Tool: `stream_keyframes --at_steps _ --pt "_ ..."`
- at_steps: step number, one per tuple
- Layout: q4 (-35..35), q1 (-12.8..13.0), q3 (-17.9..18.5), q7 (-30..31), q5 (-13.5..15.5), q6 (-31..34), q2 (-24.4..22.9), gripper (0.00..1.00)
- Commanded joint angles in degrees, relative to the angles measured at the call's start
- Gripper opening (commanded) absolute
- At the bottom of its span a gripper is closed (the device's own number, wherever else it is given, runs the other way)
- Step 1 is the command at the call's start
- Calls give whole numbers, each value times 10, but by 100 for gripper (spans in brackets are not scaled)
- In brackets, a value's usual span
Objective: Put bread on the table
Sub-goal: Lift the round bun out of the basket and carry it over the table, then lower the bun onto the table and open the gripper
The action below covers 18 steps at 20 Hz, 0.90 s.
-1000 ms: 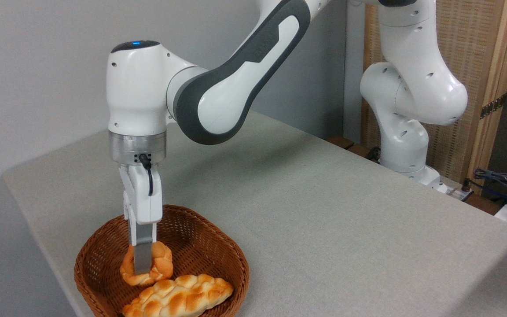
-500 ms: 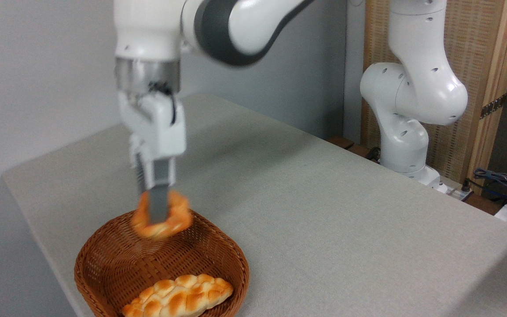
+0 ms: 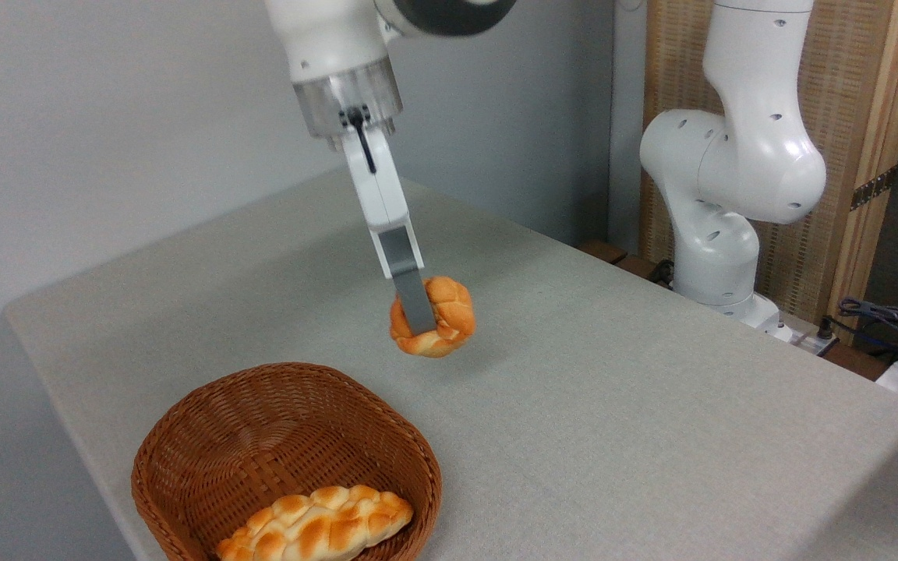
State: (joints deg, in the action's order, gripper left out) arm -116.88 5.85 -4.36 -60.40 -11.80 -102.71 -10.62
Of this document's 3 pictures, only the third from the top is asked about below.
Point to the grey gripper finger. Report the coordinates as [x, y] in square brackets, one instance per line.
[410, 288]

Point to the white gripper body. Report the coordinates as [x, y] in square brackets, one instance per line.
[380, 195]

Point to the round knotted bread roll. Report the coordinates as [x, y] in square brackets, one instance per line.
[453, 312]

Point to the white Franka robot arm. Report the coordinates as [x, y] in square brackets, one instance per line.
[757, 156]

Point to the long braided bread loaf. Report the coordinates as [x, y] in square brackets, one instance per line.
[316, 526]

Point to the brown woven wicker basket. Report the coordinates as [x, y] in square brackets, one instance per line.
[301, 421]

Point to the brown wooden bench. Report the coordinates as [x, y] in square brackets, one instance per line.
[613, 253]

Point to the grey fabric tablecloth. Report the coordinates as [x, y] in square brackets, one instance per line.
[613, 405]

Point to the white power strip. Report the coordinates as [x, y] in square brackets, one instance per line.
[814, 341]

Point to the metal screen hinge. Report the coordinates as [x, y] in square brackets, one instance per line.
[874, 189]

